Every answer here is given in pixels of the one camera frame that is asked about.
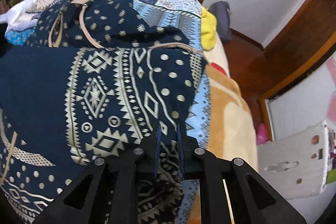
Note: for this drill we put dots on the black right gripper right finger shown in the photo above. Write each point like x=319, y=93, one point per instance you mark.
x=231, y=191

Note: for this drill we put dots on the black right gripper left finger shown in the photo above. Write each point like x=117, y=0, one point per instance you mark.
x=107, y=190

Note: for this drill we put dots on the navy patterned hooded garment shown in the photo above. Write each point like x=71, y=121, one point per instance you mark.
x=93, y=108

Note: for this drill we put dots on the orange beige plush blanket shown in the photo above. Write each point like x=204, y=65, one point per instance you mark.
x=232, y=133

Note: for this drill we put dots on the pink plastic object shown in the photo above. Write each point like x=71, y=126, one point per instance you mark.
x=261, y=134

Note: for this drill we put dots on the dark grey cloth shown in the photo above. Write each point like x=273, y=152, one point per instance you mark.
x=222, y=12

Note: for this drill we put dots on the blue patchwork bedspread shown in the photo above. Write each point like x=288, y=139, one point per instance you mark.
x=90, y=81

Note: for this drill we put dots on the brown wooden door frame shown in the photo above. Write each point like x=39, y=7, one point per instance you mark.
x=258, y=70

